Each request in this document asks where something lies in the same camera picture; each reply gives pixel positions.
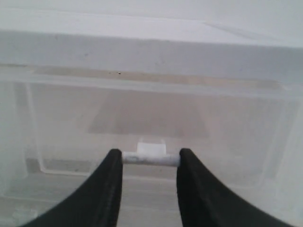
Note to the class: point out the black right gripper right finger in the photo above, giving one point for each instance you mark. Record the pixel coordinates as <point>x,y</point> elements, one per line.
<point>204,201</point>

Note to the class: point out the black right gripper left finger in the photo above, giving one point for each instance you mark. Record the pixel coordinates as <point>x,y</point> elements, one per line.
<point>96,203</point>

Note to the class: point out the clear drawer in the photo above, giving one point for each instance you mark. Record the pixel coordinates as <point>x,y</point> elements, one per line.
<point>248,133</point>

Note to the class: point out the white plastic drawer cabinet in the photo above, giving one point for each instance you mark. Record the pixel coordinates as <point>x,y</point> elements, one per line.
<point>157,48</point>

